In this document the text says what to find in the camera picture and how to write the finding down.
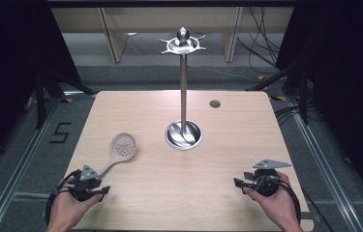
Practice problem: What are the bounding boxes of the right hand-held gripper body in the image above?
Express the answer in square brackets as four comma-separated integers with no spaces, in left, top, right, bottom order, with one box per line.
[250,159,293,198]

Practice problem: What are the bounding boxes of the aluminium floor rail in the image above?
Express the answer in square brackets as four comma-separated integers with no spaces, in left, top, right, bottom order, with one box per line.
[285,96,363,232]
[0,91,98,232]

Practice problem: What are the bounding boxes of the light wooden shelf unit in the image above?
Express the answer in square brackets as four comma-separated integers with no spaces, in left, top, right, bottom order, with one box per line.
[50,7,295,64]

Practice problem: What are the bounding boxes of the person's left hand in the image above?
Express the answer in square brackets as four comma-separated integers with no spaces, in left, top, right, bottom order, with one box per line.
[46,185,105,232]

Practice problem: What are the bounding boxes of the black cables beside table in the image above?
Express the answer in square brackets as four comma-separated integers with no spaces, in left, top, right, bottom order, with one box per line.
[273,103,304,126]

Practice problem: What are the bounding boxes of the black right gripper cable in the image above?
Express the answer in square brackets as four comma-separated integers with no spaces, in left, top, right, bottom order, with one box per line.
[248,175,303,225]

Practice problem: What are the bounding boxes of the black metal stand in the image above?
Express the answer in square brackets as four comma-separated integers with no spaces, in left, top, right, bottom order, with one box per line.
[33,68,97,131]
[245,57,313,126]

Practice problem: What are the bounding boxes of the person's right hand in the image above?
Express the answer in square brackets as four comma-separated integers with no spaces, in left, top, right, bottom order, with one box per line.
[243,171,302,232]

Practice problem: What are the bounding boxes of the grey slotted spoon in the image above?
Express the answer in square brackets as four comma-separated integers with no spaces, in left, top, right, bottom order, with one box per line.
[97,132,137,179]

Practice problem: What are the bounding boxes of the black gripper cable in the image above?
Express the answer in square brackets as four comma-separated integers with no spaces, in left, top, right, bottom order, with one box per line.
[248,175,303,225]
[45,169,82,227]

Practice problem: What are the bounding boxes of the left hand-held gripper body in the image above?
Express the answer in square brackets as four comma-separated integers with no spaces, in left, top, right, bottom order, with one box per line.
[69,163,105,203]

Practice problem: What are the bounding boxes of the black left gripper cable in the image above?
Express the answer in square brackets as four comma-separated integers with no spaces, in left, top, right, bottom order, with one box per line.
[45,169,82,227]

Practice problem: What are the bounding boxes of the black floor cables bundle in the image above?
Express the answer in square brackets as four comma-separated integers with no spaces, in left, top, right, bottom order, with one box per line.
[236,6,287,75]

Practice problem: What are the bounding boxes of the steel utensil rack stand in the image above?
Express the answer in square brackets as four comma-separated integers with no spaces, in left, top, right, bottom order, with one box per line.
[159,26,209,152]

